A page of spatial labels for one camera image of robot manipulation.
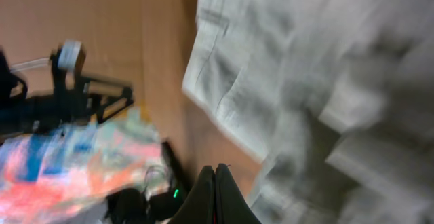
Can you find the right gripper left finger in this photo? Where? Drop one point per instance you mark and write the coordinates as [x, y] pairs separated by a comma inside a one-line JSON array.
[[198, 208]]

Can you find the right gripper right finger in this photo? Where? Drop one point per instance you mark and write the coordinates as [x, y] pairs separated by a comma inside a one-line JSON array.
[[230, 206]]

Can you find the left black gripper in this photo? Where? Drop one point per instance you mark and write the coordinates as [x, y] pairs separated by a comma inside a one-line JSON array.
[[77, 97]]

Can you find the khaki shorts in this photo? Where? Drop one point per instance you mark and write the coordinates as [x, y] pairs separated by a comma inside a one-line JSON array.
[[334, 97]]

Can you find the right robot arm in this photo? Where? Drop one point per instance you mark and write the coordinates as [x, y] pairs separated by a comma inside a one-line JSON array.
[[214, 198]]

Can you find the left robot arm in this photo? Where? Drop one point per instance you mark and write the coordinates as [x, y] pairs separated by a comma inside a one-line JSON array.
[[41, 114]]

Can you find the colourful floor clutter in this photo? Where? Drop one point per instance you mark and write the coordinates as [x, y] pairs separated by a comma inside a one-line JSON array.
[[51, 178]]

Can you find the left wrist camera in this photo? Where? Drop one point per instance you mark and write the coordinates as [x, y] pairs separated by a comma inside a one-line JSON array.
[[70, 55]]

